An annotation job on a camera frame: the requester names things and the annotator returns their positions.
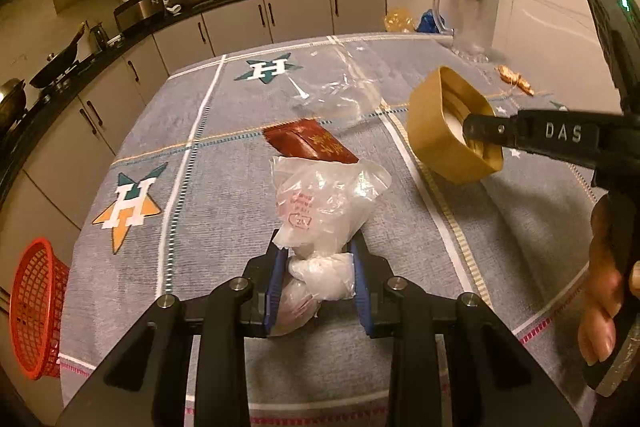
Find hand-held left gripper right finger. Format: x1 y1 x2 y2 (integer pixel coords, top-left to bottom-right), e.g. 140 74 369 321
349 239 576 427

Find clear glass pitcher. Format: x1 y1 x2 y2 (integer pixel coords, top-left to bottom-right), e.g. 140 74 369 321
433 0 501 64

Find person's right hand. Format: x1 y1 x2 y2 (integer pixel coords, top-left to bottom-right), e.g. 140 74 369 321
577 194 640 366

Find knotted white plastic bag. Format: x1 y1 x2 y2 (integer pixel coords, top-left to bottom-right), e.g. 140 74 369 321
272 251 357 339

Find printed white plastic bag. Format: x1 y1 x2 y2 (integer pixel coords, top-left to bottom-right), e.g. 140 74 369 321
270 155 393 258

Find clear crumpled plastic bag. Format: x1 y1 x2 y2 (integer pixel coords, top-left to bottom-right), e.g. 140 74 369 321
289 46 387 124

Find blue plastic bag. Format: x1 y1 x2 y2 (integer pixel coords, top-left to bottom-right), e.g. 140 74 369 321
417 9 442 34

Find grey patterned tablecloth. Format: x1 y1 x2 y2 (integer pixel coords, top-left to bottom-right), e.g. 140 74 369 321
59 32 621 427

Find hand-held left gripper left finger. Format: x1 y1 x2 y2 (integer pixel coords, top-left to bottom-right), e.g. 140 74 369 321
55 239 291 427

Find dark wok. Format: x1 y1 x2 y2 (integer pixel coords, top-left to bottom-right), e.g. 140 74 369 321
0 78 28 132

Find dark red foil packet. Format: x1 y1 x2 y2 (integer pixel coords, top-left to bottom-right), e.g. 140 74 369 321
263 118 359 166

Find yellow square container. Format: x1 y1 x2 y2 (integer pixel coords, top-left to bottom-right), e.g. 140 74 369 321
406 66 505 185

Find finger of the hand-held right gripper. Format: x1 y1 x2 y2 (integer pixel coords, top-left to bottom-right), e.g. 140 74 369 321
462 112 518 148

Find yellow plastic bag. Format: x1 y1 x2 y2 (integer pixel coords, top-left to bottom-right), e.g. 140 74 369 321
383 8 417 34

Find red plastic basket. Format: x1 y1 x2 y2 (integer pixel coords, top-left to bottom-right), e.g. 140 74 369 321
9 238 72 381

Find silver rice cooker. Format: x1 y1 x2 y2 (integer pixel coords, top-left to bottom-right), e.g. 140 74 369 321
114 0 166 32

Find black frying pan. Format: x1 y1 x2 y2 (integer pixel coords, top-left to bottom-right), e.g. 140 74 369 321
29 22 87 88

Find steel kettle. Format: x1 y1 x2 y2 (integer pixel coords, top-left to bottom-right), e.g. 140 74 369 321
89 22 110 52

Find beige kitchen base cabinets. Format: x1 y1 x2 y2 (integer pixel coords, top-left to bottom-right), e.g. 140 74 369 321
0 0 388 258

